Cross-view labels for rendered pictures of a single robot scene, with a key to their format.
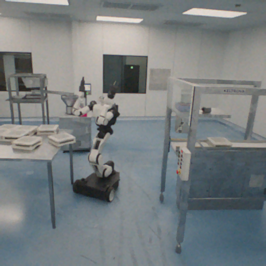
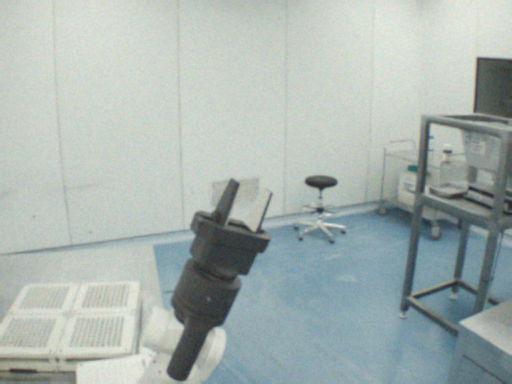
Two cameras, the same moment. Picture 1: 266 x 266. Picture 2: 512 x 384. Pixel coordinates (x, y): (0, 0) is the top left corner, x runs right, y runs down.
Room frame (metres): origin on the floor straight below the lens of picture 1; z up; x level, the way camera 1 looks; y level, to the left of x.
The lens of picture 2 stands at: (3.32, 0.14, 1.78)
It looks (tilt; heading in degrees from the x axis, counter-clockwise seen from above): 16 degrees down; 77
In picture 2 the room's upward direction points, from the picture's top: straight up
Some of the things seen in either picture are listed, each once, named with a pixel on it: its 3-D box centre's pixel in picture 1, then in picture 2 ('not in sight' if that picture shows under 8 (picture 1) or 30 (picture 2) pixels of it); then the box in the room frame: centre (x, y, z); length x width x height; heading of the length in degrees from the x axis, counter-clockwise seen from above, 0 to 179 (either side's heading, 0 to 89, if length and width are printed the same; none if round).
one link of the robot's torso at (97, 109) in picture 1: (105, 114); not in sight; (3.29, 0.38, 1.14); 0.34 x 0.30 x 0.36; 46
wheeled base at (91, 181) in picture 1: (102, 177); not in sight; (3.22, 0.42, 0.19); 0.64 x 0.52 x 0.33; 159
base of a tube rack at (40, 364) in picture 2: (16, 137); (31, 346); (2.85, 1.45, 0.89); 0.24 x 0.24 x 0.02; 86
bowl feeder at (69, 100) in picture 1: (73, 104); not in sight; (4.91, 1.24, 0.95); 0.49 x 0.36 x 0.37; 101
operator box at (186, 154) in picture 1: (184, 163); not in sight; (1.95, -0.47, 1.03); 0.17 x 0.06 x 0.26; 4
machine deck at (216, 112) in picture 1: (199, 112); not in sight; (2.85, -0.80, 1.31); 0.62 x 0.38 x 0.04; 94
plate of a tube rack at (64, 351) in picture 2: (26, 128); (98, 334); (3.10, 1.44, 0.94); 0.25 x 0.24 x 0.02; 176
